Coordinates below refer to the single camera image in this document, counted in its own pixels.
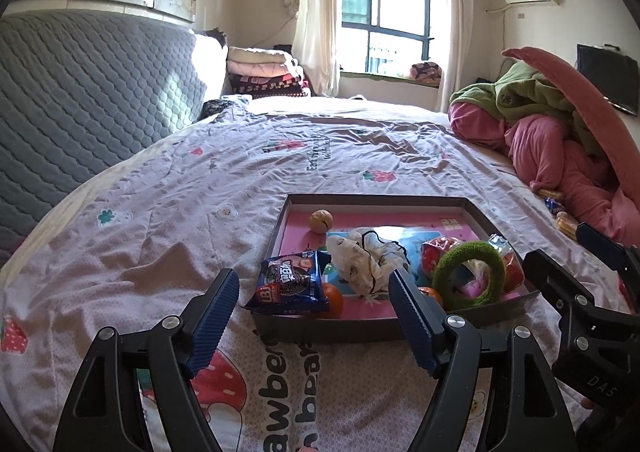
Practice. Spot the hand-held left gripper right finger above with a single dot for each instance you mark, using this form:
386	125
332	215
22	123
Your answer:
410	327

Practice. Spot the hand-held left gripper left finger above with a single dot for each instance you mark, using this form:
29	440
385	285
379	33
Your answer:
215	327

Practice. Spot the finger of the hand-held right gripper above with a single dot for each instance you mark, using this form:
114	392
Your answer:
550	277
605	247

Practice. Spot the orange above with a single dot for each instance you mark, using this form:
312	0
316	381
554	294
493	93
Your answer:
431	296
334	302

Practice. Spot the red apple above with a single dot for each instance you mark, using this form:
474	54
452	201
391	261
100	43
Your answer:
512	269

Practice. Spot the grey cardboard box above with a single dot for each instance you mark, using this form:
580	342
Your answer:
350	329

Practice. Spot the red white snack packet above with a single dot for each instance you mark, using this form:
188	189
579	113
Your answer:
432	257

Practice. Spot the green fuzzy scrunchie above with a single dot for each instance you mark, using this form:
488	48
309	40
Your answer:
470	249

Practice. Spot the blue cookie packet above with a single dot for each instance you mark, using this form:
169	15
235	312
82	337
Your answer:
290	282

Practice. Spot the walnut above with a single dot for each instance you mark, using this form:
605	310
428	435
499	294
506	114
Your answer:
321	221

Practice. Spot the long yellow snack packet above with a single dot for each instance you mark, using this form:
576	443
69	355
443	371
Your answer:
568	223

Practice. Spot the small blue snack packet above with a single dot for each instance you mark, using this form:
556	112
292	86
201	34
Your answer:
555	204

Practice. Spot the small yellow snack packet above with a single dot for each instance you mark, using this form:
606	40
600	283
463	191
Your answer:
549	192

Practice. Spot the pink and blue book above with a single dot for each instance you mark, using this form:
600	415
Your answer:
400	222

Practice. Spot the pink quilt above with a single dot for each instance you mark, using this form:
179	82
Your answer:
550	142

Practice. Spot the pink green blanket pile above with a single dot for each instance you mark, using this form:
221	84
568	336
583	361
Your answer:
600	97

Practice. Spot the black television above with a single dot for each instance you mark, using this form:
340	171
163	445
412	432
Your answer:
607	77

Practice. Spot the dark patterned cloth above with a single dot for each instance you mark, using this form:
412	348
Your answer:
225	108

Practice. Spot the small pink patterned blanket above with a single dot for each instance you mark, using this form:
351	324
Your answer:
426	71

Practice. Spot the dark patterned folded blanket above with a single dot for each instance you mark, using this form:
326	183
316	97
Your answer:
267	86

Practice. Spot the white pillow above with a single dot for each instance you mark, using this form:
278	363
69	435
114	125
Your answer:
210	72

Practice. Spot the cream curtain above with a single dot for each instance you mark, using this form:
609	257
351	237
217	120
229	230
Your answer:
317	17
457	32

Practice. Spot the grey quilted headboard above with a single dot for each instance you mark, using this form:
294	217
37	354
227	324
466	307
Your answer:
75	107

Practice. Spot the pink folded blanket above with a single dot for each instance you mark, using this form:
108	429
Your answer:
262	71

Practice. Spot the cream folded blanket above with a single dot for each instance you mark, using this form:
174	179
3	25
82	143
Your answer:
260	56

